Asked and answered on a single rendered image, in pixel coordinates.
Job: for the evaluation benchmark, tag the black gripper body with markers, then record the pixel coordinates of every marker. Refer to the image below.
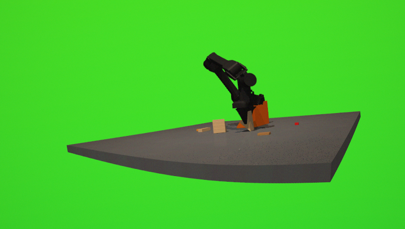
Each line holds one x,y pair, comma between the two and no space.
242,102

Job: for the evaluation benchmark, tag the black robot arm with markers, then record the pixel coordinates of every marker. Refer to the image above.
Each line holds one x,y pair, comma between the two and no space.
236,71

